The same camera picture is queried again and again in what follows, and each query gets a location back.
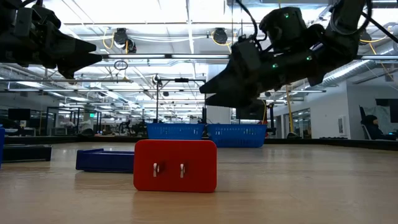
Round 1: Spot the black background rig frame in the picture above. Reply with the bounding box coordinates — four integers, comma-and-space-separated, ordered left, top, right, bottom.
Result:
155, 77, 208, 124

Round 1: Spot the black aluminium table frame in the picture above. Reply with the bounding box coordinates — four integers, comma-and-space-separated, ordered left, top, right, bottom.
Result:
0, 133, 398, 152

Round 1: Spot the silver ceiling air duct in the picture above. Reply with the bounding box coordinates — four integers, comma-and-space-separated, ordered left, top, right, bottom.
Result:
306, 40, 398, 91

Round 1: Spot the person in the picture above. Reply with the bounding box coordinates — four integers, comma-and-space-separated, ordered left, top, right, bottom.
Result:
362, 114, 397, 141

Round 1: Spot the navy device with screen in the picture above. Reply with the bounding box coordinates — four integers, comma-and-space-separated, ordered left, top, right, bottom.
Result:
75, 148, 135, 174

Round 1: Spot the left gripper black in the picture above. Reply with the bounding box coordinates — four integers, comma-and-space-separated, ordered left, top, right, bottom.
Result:
0, 4, 103, 80

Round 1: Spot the small distant black monitor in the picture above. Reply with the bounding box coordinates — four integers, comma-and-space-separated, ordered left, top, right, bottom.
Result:
7, 108, 31, 121

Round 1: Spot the black wall screen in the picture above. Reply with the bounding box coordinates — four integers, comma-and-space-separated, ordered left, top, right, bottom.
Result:
375, 98, 398, 124

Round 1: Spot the red wall charger block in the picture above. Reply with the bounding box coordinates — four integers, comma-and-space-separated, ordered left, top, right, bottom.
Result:
133, 139, 218, 194

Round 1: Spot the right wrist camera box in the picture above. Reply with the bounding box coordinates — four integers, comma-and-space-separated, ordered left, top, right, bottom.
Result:
229, 37, 264, 74

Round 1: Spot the black ceiling cable reel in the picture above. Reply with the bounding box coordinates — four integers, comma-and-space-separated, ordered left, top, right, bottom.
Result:
112, 27, 137, 54
212, 27, 229, 44

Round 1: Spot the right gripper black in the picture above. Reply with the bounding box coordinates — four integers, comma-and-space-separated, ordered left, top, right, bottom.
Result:
198, 51, 324, 108

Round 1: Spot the black box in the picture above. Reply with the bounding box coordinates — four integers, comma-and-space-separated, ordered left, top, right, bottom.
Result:
2, 144, 53, 162

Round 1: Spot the office chair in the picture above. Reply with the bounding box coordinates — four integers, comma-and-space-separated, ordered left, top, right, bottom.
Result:
359, 105, 389, 141

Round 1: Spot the blue plastic mesh basket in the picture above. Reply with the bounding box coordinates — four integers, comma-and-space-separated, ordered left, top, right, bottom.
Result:
206, 123, 268, 148
146, 123, 206, 141

